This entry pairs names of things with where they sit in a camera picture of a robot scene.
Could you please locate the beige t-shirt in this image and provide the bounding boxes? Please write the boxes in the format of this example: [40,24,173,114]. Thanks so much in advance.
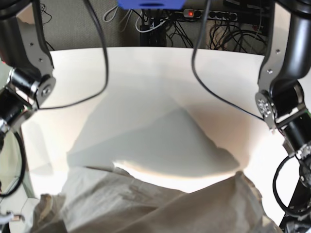
[26,167,281,233]

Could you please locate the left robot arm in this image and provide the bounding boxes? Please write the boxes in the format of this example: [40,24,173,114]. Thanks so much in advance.
[255,0,311,233]

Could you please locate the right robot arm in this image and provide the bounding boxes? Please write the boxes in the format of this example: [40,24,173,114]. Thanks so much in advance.
[0,0,56,198]

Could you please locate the blue overhead box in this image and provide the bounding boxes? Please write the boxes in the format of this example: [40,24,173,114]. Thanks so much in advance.
[117,0,186,9]

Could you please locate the black power strip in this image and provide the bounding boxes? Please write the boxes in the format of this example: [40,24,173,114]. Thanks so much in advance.
[182,9,238,22]

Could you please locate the white plastic bin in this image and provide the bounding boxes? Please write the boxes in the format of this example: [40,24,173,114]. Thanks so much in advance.
[0,185,39,233]

